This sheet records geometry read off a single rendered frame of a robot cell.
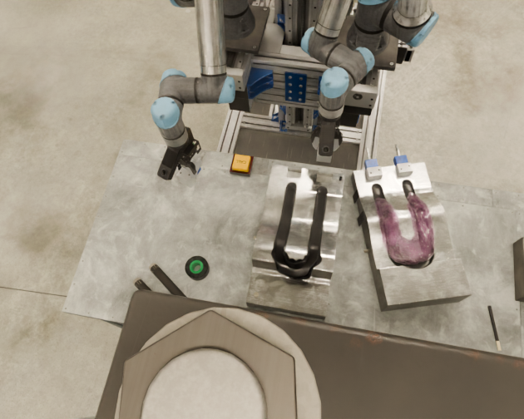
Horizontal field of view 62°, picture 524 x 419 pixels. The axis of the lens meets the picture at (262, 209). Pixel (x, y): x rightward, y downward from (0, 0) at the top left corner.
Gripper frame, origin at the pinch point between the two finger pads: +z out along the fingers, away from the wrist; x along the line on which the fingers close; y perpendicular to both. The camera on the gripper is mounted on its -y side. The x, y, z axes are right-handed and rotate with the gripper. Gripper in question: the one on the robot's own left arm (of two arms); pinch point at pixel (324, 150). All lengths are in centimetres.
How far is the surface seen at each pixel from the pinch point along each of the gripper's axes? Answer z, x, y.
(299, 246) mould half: 2.0, 4.6, -35.6
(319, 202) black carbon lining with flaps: 6.9, -0.3, -17.1
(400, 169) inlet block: 6.9, -27.2, -0.7
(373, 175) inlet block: 6.9, -18.1, -4.5
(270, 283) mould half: 9.0, 12.6, -47.0
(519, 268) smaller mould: 11, -67, -30
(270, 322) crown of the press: -106, 4, -77
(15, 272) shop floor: 95, 159, -40
